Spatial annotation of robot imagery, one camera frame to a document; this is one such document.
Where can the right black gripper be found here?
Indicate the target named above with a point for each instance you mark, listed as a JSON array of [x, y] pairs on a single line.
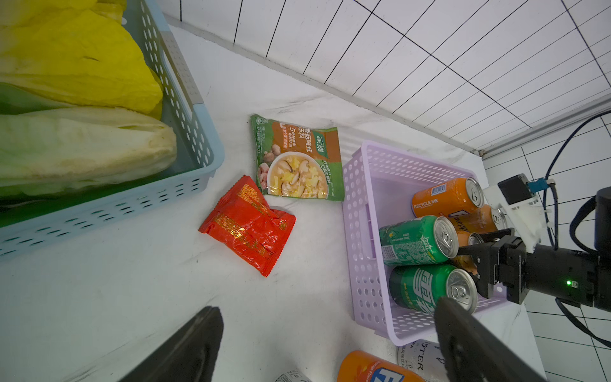
[[500, 259]]

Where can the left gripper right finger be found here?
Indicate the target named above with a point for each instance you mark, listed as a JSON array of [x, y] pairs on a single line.
[[471, 352]]

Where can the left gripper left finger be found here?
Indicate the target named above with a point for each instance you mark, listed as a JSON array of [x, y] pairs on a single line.
[[189, 355]]

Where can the purple plastic basket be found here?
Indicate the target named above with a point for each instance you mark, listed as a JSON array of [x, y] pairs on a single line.
[[380, 181]]

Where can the silver white drink can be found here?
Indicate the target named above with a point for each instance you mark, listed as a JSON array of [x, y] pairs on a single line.
[[292, 376]]

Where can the blue plastic basket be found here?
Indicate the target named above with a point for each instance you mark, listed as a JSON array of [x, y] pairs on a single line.
[[36, 224]]

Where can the orange gold can right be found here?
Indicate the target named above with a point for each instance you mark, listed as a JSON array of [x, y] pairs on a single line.
[[485, 220]]

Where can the orange Fanta can rear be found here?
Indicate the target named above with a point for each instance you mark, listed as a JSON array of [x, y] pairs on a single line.
[[457, 197]]

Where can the green Sprite can rear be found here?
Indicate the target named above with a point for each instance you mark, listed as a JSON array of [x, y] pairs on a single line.
[[422, 241]]

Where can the green sprite can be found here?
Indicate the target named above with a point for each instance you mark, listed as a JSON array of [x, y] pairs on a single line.
[[420, 287], [422, 241]]

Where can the green Sprite can front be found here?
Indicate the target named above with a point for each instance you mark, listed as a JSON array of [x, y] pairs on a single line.
[[420, 287]]

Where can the red snack packet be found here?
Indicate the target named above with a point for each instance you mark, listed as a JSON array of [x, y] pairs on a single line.
[[244, 222]]

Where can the green soup mix packet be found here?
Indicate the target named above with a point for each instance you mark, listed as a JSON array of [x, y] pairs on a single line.
[[297, 162]]

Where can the green lettuce cabbage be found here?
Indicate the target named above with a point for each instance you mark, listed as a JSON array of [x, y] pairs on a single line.
[[66, 150]]

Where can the yellow napa cabbage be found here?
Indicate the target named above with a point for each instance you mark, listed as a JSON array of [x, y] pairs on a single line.
[[63, 54]]

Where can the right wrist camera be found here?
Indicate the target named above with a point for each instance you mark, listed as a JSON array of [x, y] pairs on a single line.
[[517, 198]]

